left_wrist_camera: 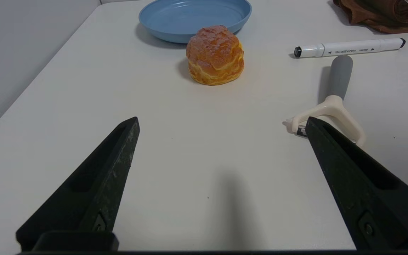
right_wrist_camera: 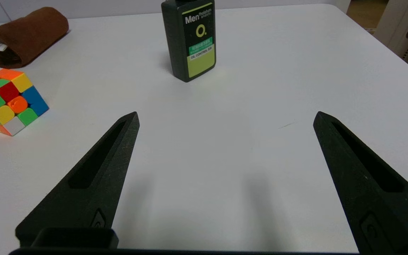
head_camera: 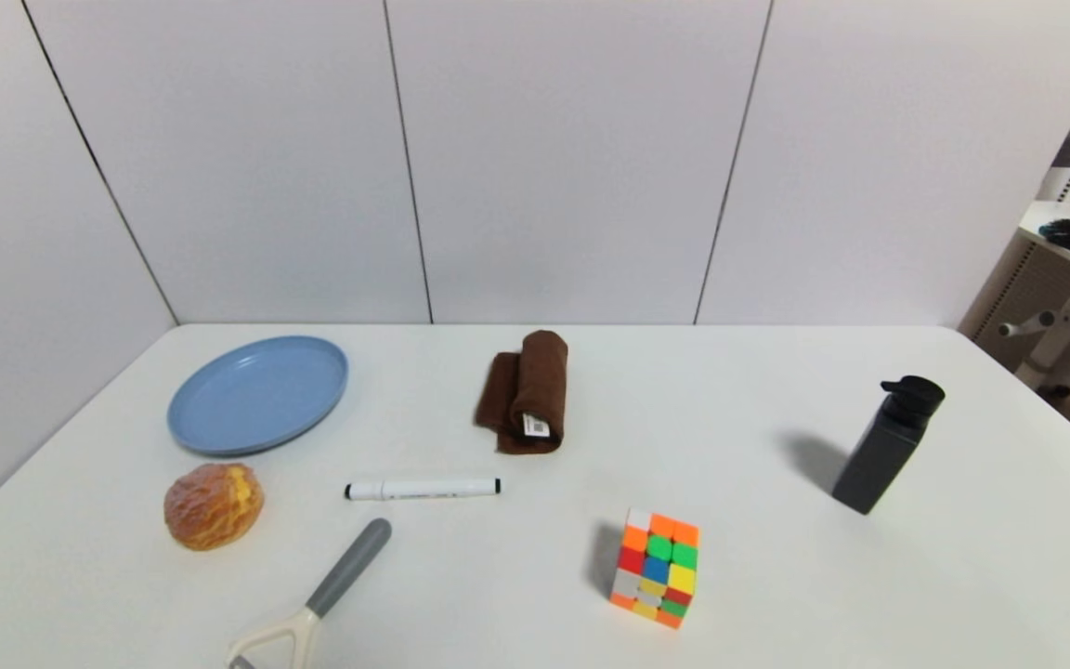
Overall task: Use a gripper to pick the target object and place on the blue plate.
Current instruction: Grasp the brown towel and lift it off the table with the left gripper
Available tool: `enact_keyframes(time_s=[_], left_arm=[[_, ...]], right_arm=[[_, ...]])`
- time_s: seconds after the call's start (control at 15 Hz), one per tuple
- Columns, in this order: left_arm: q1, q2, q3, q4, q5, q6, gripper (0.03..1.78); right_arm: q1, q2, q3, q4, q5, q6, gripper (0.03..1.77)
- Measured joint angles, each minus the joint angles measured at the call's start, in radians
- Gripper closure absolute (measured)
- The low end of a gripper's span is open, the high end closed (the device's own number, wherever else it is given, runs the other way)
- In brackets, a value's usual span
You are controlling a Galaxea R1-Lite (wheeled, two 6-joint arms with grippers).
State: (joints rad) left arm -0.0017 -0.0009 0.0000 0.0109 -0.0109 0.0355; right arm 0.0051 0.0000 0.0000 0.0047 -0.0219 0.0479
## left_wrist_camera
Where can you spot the blue plate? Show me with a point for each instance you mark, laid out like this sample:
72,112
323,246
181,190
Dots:
193,17

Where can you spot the white marker pen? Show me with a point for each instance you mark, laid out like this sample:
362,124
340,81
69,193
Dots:
349,47

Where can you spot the orange cream puff bread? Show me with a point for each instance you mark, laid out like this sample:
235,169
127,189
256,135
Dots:
214,55

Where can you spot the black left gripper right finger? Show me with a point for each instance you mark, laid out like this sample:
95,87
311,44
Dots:
363,191

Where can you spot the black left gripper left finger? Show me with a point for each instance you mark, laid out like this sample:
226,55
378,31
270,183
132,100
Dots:
97,187

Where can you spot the brown towel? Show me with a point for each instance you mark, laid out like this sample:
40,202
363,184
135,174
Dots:
384,14

